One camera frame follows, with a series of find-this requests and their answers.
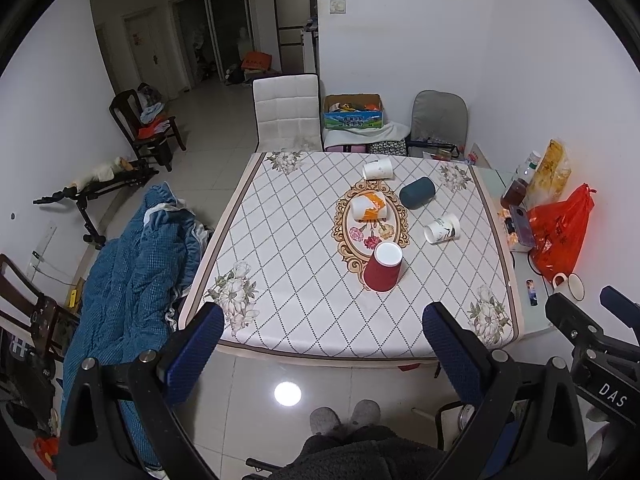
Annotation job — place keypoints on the person's right forearm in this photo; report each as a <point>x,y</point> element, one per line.
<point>607,440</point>

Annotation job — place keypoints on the plain white paper cup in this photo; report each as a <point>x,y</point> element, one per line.
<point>378,169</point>

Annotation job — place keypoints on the yellow snack bag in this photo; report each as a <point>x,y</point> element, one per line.
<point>550,172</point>

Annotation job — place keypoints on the person's dark trousers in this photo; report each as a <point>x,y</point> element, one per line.
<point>360,455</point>

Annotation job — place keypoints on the white cup with bird print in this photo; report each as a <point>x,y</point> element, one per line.
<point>442,229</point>

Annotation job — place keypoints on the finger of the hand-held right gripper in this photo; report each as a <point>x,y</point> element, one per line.
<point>575,322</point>
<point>622,307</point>

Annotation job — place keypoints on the teal cup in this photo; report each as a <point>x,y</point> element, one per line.
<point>417,192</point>

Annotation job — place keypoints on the orange and white paper cup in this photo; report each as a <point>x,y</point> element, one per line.
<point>367,207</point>

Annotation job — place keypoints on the black folding stand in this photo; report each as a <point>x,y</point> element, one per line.
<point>112,182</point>

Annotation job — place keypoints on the red paper cup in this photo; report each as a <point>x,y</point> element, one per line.
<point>382,270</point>

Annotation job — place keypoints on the purple phone box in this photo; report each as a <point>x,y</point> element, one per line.
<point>522,230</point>

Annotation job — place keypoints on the white folded cloth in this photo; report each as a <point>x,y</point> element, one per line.
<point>392,132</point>

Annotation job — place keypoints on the white wall switch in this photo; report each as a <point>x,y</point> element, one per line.
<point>338,6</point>

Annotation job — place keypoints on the white enamel mug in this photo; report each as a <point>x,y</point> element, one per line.
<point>575,287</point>

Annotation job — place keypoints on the grey cushioned chair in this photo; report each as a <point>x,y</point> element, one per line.
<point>440,115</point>

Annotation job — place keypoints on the dark wooden chair with clothes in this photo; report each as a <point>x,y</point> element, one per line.
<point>125,110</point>

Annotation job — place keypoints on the bottle with brown liquid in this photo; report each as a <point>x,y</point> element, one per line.
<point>514,194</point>

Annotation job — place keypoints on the cardboard box with blue label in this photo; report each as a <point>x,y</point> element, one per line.
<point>352,120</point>

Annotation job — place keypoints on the blue quilted blanket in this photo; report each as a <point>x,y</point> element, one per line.
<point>125,280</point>

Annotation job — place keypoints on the orange box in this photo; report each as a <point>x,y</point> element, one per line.
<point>256,61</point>

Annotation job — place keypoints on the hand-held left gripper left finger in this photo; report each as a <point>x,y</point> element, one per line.
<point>197,350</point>

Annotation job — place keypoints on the pink case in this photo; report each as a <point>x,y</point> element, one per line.
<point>345,148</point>

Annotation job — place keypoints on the diamond pattern floral tablecloth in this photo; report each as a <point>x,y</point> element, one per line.
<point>290,260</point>

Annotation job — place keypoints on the orange plastic bag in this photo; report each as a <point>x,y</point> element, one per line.
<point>560,232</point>

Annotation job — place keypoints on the glass side table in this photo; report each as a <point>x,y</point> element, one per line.
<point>492,182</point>

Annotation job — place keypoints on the black and white patterned bag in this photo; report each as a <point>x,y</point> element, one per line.
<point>387,148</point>

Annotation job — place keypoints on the small blue lighter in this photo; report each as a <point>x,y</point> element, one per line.
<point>531,292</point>

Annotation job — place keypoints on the white padded chair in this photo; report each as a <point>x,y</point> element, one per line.
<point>287,110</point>

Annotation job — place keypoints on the grey slipper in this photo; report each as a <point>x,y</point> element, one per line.
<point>325,420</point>
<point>365,414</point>

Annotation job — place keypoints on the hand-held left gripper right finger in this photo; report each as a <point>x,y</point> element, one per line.
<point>450,355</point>

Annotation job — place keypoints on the black folding umbrella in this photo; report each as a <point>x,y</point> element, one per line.
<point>435,147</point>

